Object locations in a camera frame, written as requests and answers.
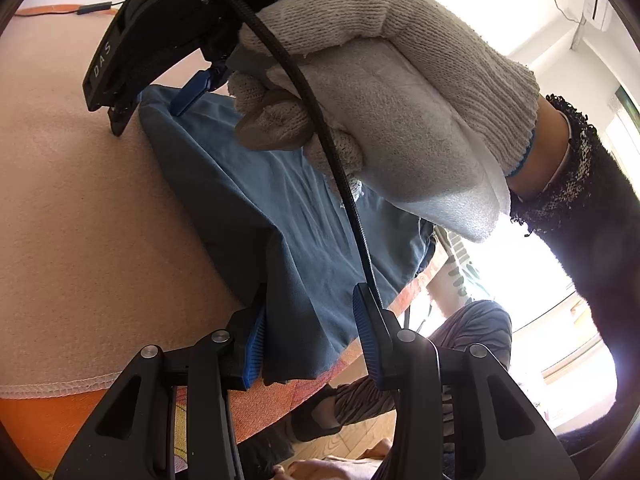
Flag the white air conditioner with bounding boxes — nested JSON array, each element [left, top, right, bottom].
[[581, 0, 617, 29]]

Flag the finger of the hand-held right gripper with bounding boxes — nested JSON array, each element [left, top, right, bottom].
[[106, 91, 141, 137], [169, 62, 227, 117]]

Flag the thin black cable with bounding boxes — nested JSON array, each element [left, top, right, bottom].
[[12, 2, 126, 17]]

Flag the dark blue pants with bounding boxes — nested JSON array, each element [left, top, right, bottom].
[[137, 83, 437, 387]]

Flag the person's striped trouser leg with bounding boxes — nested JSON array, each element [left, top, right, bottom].
[[332, 299, 514, 428]]

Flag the person's right hand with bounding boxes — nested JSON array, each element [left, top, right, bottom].
[[226, 0, 542, 197]]

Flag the person's right forearm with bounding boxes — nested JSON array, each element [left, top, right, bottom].
[[506, 92, 640, 413]]

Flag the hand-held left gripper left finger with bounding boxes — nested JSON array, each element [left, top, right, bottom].
[[52, 284, 268, 480]]

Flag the leaf print white cloth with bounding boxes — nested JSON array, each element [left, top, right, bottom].
[[431, 226, 484, 312]]

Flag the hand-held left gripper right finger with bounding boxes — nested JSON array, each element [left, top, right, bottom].
[[351, 281, 581, 480]]

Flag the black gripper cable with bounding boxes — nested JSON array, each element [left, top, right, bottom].
[[219, 0, 389, 314]]

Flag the wall pipe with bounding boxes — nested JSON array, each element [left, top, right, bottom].
[[549, 0, 587, 52]]

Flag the pink blanket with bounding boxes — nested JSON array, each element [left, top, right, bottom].
[[0, 7, 268, 396]]

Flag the dark shoe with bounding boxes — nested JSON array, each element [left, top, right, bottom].
[[291, 384, 347, 443]]

